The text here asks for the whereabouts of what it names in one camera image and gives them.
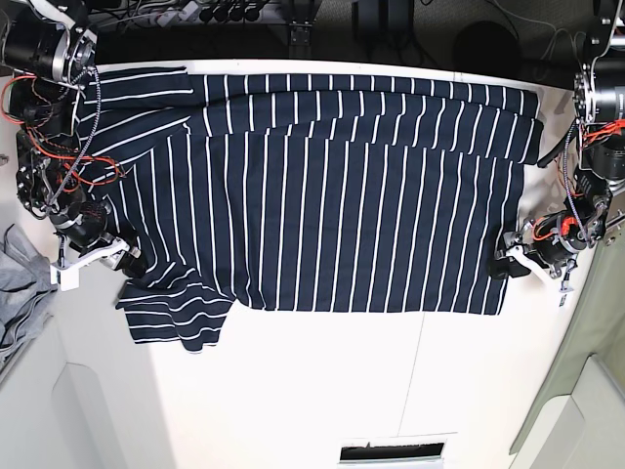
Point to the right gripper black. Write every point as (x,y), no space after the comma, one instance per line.
(83,227)

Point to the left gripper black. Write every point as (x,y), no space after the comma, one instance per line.
(553,241)

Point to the navy white striped t-shirt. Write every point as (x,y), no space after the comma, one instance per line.
(305,192)

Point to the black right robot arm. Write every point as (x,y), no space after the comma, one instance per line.
(50,48)

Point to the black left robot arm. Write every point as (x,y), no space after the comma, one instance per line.
(590,158)

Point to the grey crumpled cloth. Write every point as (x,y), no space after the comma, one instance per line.
(26,292)

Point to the white power strip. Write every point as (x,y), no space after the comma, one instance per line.
(175,15)

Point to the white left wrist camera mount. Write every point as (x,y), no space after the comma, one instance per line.
(559,279)

